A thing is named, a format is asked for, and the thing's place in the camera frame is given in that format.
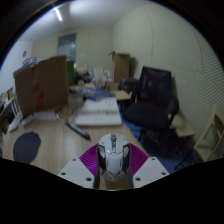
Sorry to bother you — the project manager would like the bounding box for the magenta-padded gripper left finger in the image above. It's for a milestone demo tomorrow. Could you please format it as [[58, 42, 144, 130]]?
[[57, 143, 102, 190]]

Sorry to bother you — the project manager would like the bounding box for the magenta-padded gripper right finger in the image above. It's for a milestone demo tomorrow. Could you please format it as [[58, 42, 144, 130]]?
[[126, 143, 170, 189]]

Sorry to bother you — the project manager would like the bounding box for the white and black computer mouse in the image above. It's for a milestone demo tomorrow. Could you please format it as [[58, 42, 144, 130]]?
[[96, 132, 132, 184]]

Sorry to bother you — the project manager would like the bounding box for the dark grey mouse pad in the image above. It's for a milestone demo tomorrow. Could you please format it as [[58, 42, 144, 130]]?
[[12, 131, 42, 165]]

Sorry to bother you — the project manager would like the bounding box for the black marker pen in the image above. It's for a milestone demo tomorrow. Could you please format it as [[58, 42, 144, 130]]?
[[64, 120, 92, 140]]

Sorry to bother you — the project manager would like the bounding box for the black office chair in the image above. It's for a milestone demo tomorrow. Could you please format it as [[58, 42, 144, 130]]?
[[121, 65, 181, 158]]

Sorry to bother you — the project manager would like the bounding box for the white open book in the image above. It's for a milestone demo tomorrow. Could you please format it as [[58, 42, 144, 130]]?
[[74, 97, 123, 127]]

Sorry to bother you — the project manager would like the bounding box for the light wooden chair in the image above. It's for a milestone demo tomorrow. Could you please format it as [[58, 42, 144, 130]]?
[[174, 104, 224, 168]]

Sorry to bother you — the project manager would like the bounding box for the clear plastic container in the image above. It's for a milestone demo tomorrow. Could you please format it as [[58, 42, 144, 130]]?
[[67, 93, 84, 109]]

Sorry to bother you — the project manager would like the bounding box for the small white flat box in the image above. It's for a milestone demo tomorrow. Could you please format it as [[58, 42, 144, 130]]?
[[8, 114, 24, 133]]

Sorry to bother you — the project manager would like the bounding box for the blue book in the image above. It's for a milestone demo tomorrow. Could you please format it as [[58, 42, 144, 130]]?
[[79, 87, 116, 102]]

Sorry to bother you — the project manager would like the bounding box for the large brown cardboard box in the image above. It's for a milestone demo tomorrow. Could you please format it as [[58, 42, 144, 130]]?
[[13, 55, 71, 118]]

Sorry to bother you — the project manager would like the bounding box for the shelf unit with books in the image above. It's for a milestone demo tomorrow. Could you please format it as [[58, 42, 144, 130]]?
[[0, 86, 18, 134]]

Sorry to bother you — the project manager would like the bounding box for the tall brown cardboard box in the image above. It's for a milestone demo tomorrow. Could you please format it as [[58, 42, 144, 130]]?
[[108, 50, 132, 84]]

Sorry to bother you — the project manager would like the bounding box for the window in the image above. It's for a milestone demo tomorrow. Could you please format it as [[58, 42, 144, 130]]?
[[57, 32, 78, 64]]

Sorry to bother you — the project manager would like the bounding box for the ceiling tube light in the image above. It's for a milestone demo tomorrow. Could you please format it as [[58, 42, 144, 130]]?
[[53, 7, 64, 23]]

